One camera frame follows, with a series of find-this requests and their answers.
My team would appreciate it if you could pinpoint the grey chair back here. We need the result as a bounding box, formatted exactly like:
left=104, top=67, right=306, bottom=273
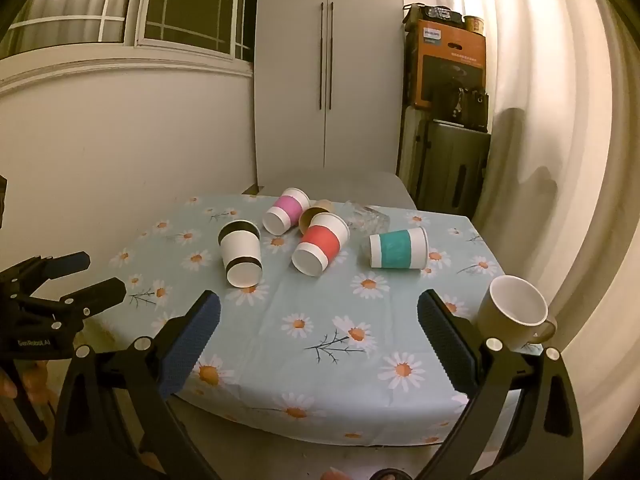
left=259, top=169, right=416, bottom=209

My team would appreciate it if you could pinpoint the teal banded paper cup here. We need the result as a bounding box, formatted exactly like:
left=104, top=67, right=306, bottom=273
left=369, top=226, right=428, bottom=270

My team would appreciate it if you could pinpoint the orange cardboard appliance box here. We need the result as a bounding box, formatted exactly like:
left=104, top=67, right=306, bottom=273
left=406, top=20, right=486, bottom=110

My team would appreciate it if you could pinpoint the red banded paper cup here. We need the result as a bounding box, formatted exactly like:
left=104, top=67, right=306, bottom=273
left=292, top=212, right=349, bottom=278

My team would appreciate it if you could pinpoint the cream curtain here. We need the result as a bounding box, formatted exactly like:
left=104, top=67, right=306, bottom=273
left=452, top=0, right=639, bottom=479

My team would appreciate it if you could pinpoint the black banded white paper cup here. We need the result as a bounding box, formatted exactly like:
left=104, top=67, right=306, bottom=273
left=218, top=220, right=262, bottom=288

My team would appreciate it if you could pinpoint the left hand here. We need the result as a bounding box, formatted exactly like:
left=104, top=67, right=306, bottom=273
left=0, top=358, right=57, bottom=411

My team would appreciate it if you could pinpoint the white framed window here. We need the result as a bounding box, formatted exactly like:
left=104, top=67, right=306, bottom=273
left=1, top=0, right=257, bottom=62

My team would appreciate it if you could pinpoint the black bag on box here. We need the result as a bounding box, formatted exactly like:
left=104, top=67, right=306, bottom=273
left=402, top=3, right=464, bottom=28

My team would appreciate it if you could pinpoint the white two-door wardrobe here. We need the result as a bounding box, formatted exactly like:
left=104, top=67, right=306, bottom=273
left=254, top=0, right=404, bottom=186

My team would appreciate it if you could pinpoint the brown kraft paper cup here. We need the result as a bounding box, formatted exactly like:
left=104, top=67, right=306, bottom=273
left=298, top=200, right=333, bottom=234

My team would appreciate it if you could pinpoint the pink banded paper cup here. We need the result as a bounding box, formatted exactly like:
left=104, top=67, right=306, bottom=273
left=262, top=188, right=310, bottom=236

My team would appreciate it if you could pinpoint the daisy print blue tablecloth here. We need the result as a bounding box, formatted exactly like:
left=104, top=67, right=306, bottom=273
left=86, top=195, right=501, bottom=446

